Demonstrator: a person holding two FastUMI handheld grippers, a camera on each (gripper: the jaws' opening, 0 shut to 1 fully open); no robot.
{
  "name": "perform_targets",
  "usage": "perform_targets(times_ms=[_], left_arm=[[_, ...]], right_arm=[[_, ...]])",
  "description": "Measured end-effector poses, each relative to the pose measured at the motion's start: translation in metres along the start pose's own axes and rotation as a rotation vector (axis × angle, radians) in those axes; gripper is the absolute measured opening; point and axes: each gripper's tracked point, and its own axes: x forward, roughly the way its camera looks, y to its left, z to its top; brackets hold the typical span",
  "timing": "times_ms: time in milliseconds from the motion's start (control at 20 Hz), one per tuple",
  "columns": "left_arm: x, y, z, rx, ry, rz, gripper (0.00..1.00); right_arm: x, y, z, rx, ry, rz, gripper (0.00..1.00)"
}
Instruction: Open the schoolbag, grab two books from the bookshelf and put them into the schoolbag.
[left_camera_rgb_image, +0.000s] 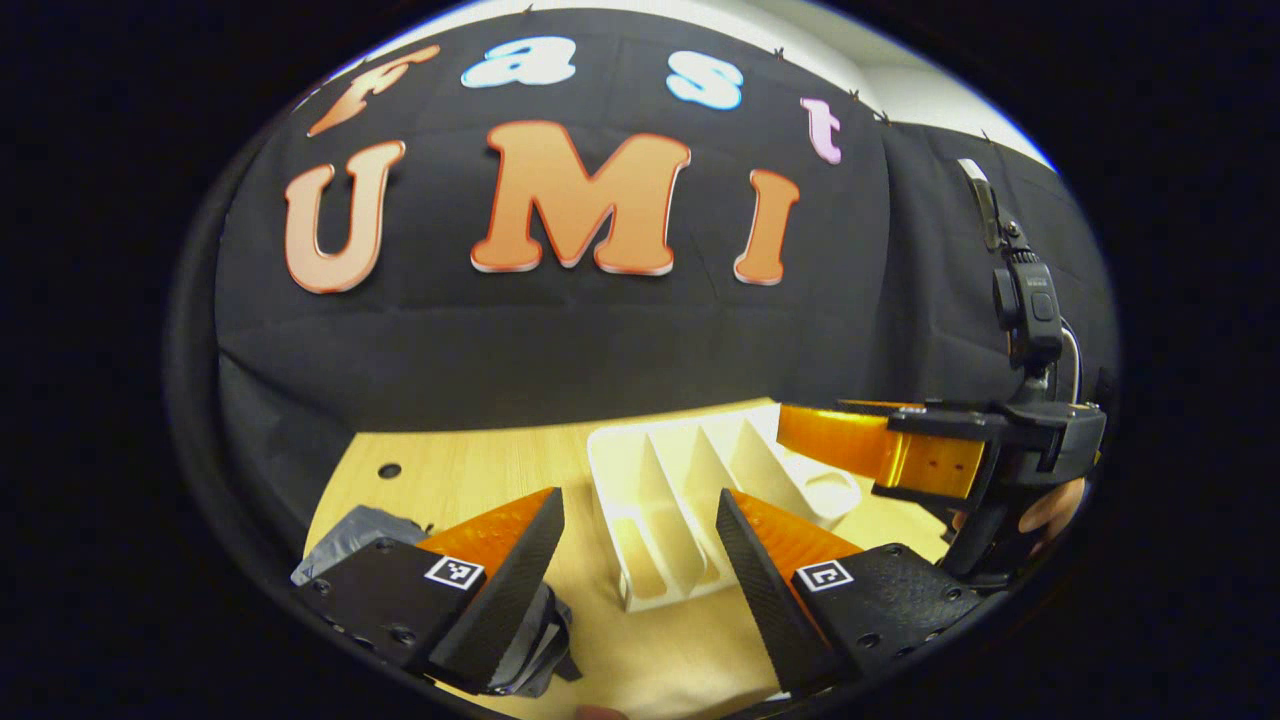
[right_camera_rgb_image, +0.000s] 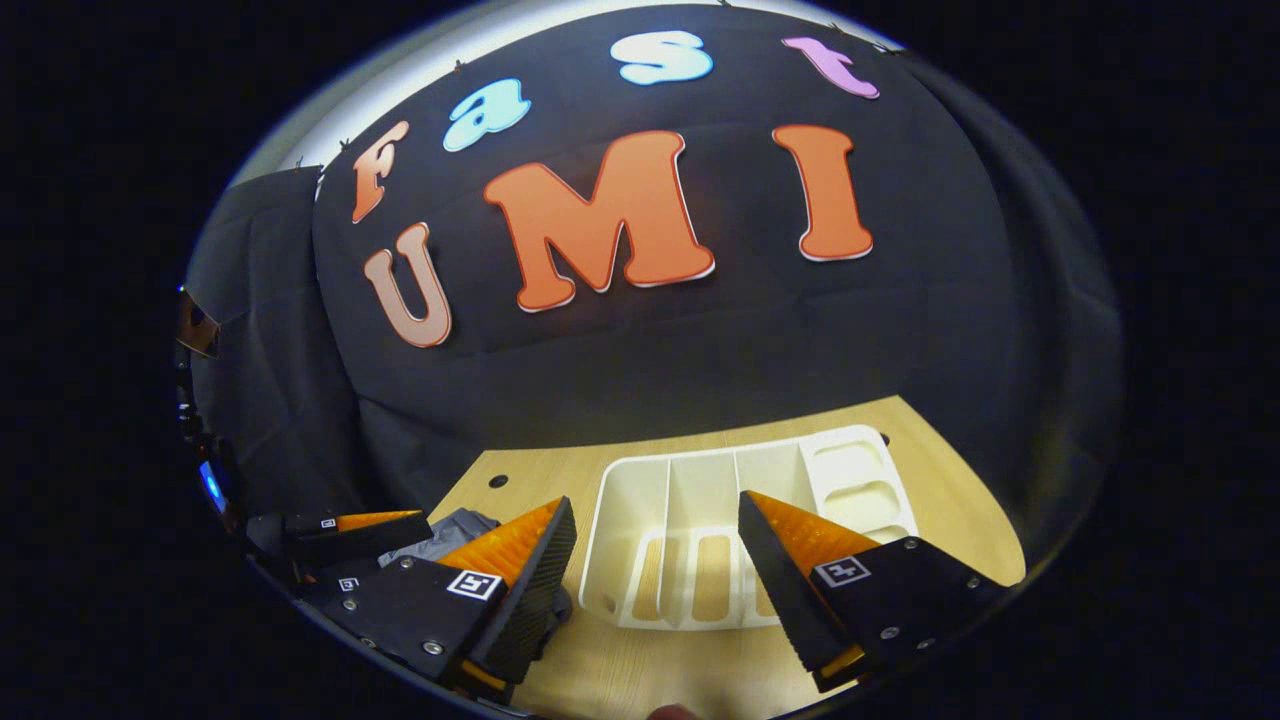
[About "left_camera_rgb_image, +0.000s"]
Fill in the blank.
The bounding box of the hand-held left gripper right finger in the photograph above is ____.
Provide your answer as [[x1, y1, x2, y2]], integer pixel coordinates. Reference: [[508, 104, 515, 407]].
[[715, 488, 991, 696]]

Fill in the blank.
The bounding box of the black backdrop cloth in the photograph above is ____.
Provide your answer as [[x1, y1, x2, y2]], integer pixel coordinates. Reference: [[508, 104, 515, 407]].
[[165, 8, 1119, 561]]

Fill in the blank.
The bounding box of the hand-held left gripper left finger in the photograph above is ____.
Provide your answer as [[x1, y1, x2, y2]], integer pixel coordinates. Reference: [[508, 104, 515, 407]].
[[292, 487, 566, 696]]

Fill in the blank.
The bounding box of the white bookshelf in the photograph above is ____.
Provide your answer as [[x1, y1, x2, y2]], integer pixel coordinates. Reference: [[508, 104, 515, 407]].
[[587, 403, 863, 613]]

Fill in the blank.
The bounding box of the grey schoolbag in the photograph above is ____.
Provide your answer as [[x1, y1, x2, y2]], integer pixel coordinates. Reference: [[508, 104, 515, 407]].
[[290, 505, 581, 699]]

